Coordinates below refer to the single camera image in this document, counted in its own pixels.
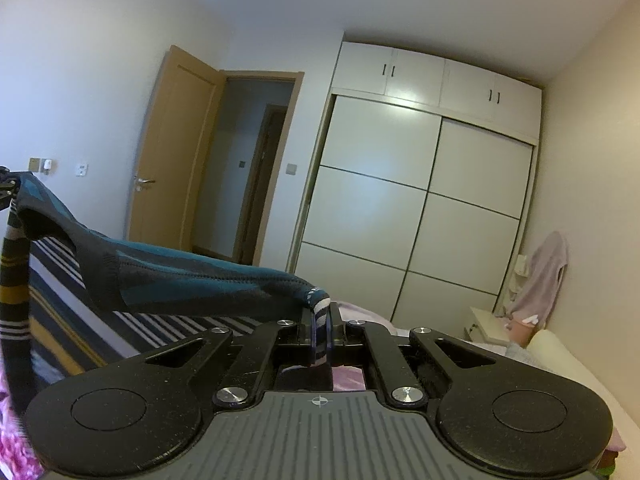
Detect striped teal knit sweater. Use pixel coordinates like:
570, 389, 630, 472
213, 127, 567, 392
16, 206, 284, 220
1, 170, 331, 415

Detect white bedside table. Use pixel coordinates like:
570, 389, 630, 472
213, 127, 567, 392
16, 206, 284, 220
464, 308, 511, 347

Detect white sliding wardrobe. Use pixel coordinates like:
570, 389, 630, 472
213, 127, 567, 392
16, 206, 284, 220
294, 42, 542, 336

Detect brown wooden door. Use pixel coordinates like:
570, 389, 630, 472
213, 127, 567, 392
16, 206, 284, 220
127, 46, 226, 252

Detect pink hanging towel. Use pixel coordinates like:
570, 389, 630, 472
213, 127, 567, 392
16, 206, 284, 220
508, 231, 568, 328

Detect pink rose bedspread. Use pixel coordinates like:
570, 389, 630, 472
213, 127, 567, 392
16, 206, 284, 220
0, 375, 43, 480

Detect silver door handle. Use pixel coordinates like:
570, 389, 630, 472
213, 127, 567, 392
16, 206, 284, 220
134, 177, 156, 192

